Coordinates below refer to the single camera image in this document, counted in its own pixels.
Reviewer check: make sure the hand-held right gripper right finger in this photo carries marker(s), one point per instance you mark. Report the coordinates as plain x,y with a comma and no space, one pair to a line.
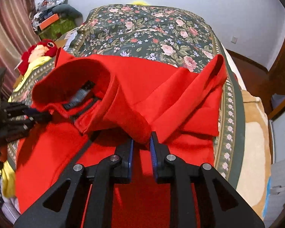
153,154

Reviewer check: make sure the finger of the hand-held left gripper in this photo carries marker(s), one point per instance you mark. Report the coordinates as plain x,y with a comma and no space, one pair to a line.
38,118
21,109

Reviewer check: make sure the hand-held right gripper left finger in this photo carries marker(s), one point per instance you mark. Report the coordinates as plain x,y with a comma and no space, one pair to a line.
131,156

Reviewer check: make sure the red zip jacket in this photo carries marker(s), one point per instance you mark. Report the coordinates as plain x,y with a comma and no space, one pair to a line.
156,95

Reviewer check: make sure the pile of grey clothes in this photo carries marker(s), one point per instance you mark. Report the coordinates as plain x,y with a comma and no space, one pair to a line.
49,2

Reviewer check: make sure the yellow garment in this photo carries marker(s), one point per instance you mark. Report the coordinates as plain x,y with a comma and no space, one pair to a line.
36,63

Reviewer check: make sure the striped brown curtain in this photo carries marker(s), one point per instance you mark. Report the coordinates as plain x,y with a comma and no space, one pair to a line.
11,28

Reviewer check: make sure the red plush toy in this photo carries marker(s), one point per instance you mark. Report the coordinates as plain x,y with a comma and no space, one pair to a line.
47,46

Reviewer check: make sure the orange box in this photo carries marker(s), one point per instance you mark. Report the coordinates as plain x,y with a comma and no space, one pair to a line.
49,21

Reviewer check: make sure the white plastic bag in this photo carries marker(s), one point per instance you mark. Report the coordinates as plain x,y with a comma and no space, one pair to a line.
70,38

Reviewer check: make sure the green patterned cloth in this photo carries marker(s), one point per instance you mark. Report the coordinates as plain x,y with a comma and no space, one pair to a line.
59,27

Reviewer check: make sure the beige blanket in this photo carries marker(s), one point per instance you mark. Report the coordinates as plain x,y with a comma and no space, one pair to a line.
254,135

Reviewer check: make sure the grey pillow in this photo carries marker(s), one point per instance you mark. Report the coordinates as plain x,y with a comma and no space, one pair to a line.
68,9

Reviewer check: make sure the white mattress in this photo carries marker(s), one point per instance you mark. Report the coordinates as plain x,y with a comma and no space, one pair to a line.
232,68

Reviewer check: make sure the dark floral bedspread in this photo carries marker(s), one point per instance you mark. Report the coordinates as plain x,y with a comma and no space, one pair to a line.
156,28

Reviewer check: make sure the yellow fluffy object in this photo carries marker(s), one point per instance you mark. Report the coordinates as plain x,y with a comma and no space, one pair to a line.
140,2

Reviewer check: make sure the brown wooden door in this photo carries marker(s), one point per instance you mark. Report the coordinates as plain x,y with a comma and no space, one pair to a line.
280,64

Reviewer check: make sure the white wall socket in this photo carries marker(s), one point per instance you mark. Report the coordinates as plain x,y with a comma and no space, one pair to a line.
234,39

